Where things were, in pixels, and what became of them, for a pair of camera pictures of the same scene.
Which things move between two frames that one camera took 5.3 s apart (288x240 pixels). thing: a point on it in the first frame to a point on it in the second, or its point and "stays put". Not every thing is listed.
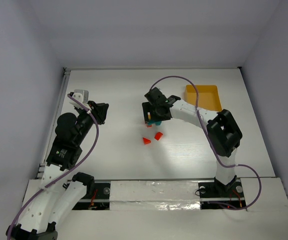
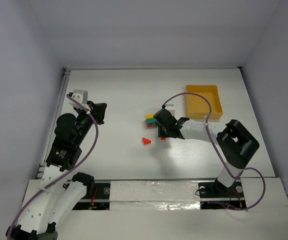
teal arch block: [158, 122] stays put
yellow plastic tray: [208, 96] stays put
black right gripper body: [147, 113] to [164, 124]
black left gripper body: [95, 110] stays put
